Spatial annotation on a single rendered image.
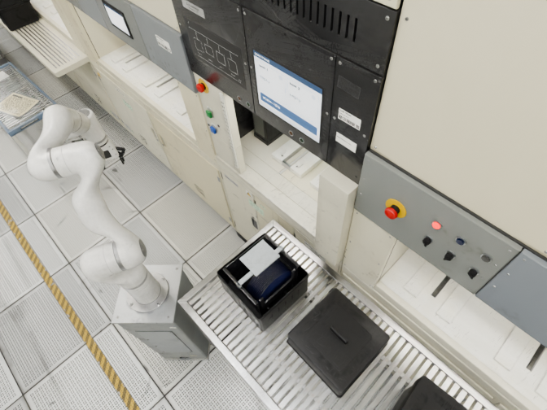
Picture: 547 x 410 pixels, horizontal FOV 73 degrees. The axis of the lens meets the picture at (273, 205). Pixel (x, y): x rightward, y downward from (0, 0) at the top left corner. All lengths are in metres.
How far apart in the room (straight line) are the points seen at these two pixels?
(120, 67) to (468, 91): 2.40
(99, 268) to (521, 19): 1.36
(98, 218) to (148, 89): 1.37
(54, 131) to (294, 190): 1.04
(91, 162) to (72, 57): 1.99
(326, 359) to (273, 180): 0.88
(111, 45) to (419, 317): 2.59
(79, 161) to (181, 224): 1.63
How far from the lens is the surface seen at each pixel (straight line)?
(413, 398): 1.39
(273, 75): 1.21
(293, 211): 1.76
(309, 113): 1.16
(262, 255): 1.42
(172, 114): 2.37
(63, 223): 3.29
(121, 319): 1.83
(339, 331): 1.55
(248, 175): 1.91
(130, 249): 1.44
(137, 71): 2.79
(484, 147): 0.89
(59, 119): 1.42
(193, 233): 2.81
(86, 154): 1.34
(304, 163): 1.90
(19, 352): 2.97
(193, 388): 2.44
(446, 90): 0.86
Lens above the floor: 2.35
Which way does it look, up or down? 56 degrees down
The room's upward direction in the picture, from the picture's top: 6 degrees counter-clockwise
